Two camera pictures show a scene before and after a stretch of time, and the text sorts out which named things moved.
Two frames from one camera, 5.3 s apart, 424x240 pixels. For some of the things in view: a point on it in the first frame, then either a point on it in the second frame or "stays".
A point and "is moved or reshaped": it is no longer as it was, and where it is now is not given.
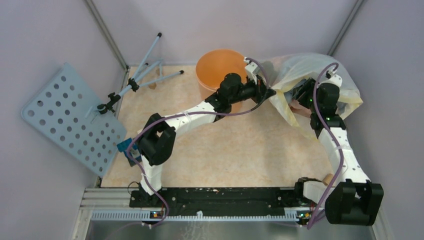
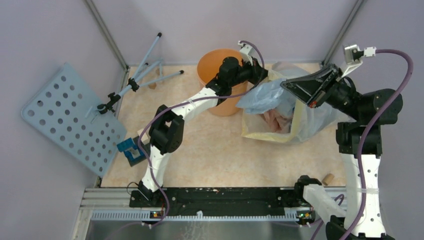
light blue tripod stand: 134,83 stays
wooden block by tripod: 152,86 stays
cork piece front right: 327,179 stays
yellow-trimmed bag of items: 281,72 is moved or reshaped
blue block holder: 133,151 stays
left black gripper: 261,92 to 257,74
